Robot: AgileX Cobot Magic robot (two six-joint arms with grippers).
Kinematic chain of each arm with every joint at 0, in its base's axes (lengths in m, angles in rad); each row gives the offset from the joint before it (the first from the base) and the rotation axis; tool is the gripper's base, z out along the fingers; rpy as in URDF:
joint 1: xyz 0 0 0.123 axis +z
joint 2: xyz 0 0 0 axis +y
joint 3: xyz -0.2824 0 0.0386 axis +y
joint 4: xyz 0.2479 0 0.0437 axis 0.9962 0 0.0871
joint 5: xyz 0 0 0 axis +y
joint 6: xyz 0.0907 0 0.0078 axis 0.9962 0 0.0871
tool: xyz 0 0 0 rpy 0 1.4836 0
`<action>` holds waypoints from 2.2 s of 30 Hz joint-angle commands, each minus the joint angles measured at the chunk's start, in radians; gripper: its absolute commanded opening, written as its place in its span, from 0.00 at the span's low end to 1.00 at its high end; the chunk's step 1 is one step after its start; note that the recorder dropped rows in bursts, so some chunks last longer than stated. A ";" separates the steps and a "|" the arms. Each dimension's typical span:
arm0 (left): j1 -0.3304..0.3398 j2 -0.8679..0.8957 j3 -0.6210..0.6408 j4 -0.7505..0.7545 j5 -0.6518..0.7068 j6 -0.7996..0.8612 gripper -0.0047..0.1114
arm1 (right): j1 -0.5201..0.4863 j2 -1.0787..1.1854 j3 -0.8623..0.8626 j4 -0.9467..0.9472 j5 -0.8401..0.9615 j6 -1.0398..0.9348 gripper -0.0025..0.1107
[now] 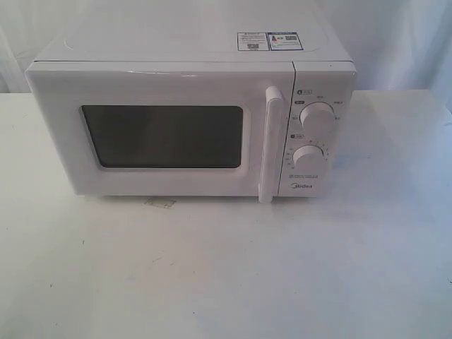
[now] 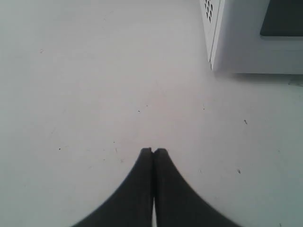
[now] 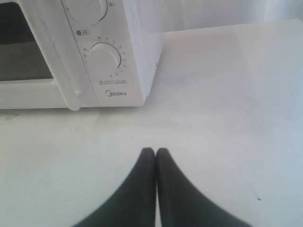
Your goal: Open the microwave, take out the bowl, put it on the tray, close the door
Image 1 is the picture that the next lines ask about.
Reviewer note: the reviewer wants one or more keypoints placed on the white control knob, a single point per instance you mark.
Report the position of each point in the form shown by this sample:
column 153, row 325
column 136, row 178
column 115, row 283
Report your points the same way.
column 309, row 161
column 317, row 119

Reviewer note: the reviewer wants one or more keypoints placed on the lower white control knob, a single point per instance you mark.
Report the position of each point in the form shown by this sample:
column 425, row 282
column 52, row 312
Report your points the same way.
column 309, row 161

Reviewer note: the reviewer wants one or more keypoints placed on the white microwave oven body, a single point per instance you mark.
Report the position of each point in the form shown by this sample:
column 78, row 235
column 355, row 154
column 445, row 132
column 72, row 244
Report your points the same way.
column 206, row 31

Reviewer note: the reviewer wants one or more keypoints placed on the blue white warning sticker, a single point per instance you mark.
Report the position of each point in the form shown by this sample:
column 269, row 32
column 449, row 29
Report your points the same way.
column 268, row 41

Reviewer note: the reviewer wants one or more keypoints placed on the white microwave door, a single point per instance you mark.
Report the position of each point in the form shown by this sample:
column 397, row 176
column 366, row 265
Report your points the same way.
column 167, row 128

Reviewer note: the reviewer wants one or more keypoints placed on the upper white control knob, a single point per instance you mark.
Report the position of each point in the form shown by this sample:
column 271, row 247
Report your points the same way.
column 317, row 119

